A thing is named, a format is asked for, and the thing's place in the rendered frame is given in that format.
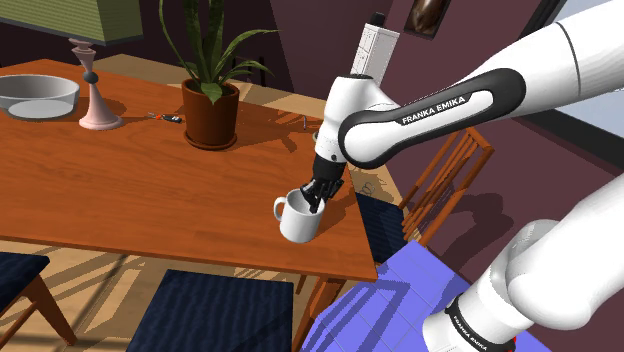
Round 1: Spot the wooden chair with blue seat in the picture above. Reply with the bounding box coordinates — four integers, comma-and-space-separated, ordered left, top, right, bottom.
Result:
125, 268, 295, 352
354, 127, 496, 265
0, 251, 79, 348

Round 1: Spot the white mug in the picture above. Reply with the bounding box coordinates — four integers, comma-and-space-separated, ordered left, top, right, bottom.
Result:
272, 188, 327, 244

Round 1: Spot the dark framed wall picture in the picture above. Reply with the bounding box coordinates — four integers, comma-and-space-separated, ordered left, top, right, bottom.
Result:
402, 0, 453, 41

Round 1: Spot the small red black tool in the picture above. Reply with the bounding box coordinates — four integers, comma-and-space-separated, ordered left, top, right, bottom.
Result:
147, 112, 184, 125

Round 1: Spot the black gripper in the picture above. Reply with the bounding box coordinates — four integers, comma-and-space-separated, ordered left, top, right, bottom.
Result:
299, 154, 349, 215

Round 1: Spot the green plant in brown pot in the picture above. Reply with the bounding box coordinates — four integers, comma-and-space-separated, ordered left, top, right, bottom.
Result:
158, 0, 280, 152

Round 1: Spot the wooden dining table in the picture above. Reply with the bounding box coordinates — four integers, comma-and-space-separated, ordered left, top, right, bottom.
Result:
0, 58, 379, 352

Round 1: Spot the tall white box black top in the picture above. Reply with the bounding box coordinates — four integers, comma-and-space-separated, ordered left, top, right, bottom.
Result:
350, 11, 401, 88

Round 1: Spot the grey bowl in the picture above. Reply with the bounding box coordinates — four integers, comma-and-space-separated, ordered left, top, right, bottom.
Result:
0, 73, 82, 122

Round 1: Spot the dark framed window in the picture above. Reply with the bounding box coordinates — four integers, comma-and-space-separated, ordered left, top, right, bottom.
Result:
515, 0, 624, 172

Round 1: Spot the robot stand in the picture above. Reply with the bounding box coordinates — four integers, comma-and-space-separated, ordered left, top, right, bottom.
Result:
299, 238, 553, 352

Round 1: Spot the pink lamp with green shade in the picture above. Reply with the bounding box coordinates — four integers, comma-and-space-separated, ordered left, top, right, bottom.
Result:
0, 0, 145, 132

